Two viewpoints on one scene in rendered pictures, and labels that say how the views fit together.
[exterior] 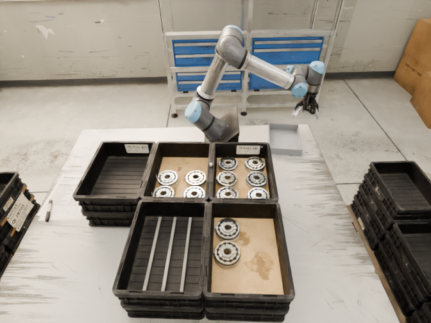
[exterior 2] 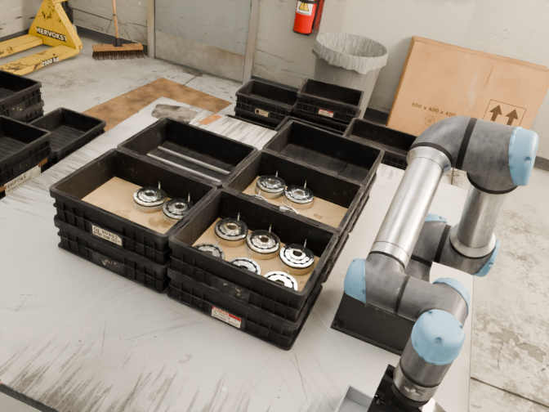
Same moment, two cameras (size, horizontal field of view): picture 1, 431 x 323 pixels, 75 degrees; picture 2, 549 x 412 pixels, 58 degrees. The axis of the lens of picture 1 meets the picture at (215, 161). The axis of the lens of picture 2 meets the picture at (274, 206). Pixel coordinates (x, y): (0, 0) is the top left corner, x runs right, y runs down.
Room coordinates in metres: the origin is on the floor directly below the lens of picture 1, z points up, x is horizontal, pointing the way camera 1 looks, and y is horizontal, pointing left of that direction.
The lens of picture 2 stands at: (1.27, -1.15, 1.80)
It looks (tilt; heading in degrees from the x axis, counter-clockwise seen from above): 36 degrees down; 105
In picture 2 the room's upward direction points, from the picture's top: 10 degrees clockwise
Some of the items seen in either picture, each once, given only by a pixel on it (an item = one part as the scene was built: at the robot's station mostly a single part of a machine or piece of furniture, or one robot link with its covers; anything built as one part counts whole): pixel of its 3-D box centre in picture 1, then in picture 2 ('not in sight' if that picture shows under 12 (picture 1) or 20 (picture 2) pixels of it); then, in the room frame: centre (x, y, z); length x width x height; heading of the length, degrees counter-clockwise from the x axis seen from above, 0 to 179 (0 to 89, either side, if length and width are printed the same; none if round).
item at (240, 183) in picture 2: (181, 176); (292, 201); (0.98, 0.17, 0.87); 0.40 x 0.30 x 0.11; 177
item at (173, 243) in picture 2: (242, 170); (256, 239); (0.96, -0.13, 0.92); 0.40 x 0.30 x 0.02; 177
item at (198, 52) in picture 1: (208, 66); not in sight; (2.86, 0.05, 0.60); 0.72 x 0.03 x 0.56; 91
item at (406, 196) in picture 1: (392, 206); not in sight; (1.15, -1.17, 0.37); 0.40 x 0.30 x 0.45; 1
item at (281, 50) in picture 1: (284, 65); not in sight; (2.87, -0.75, 0.60); 0.72 x 0.03 x 0.56; 91
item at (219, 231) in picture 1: (228, 228); (179, 208); (0.68, -0.05, 0.86); 0.10 x 0.10 x 0.01
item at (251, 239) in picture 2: (227, 178); (263, 240); (0.96, -0.06, 0.86); 0.10 x 0.10 x 0.01
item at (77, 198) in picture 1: (118, 168); (324, 151); (0.99, 0.47, 0.92); 0.40 x 0.30 x 0.02; 177
